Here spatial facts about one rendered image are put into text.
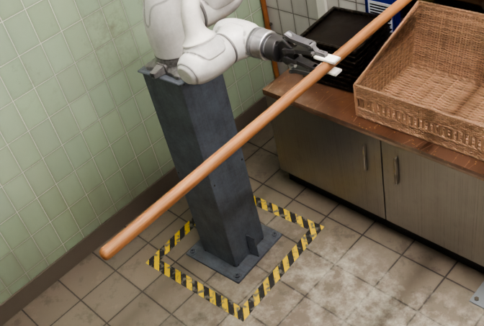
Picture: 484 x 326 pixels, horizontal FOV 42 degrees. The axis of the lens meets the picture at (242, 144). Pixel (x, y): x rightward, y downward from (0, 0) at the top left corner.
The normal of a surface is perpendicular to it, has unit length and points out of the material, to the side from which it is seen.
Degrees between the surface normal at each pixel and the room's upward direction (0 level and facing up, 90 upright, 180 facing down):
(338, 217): 0
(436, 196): 90
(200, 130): 90
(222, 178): 90
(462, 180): 90
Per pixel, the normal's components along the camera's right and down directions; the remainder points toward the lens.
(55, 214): 0.71, 0.33
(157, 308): -0.19, -0.76
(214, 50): 0.58, 0.00
